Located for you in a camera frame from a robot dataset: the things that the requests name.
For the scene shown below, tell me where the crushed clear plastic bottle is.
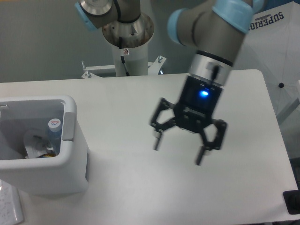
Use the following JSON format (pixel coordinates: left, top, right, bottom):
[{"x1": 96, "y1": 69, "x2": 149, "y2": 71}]
[{"x1": 47, "y1": 118, "x2": 62, "y2": 155}]

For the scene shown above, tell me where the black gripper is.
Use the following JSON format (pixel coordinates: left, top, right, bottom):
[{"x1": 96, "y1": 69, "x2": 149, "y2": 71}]
[{"x1": 149, "y1": 74, "x2": 228, "y2": 166}]

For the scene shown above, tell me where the white metal base bracket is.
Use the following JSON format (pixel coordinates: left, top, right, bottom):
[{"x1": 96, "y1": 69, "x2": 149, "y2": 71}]
[{"x1": 81, "y1": 55, "x2": 167, "y2": 79}]

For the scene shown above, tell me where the black device at table edge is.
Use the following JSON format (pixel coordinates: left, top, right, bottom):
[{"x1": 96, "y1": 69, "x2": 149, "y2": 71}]
[{"x1": 283, "y1": 190, "x2": 300, "y2": 215}]

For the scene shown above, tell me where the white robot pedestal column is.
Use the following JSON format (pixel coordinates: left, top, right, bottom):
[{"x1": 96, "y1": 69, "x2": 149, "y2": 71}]
[{"x1": 111, "y1": 44, "x2": 148, "y2": 76}]

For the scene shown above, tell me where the white umbrella with lettering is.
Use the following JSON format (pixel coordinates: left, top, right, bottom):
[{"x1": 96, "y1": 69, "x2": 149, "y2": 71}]
[{"x1": 234, "y1": 0, "x2": 300, "y2": 123}]

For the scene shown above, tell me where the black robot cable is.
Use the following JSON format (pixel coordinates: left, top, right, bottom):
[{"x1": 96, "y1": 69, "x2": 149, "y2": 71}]
[{"x1": 118, "y1": 37, "x2": 130, "y2": 77}]

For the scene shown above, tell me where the white paper sheet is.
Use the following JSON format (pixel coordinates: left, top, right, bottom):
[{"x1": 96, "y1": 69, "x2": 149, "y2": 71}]
[{"x1": 0, "y1": 180, "x2": 24, "y2": 225}]

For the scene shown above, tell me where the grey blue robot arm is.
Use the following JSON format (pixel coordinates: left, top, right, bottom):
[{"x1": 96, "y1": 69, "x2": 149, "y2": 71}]
[{"x1": 75, "y1": 0, "x2": 265, "y2": 165}]

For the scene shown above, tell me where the white plastic trash can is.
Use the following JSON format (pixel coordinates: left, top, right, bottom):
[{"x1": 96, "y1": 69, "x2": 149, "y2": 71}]
[{"x1": 0, "y1": 95, "x2": 90, "y2": 195}]

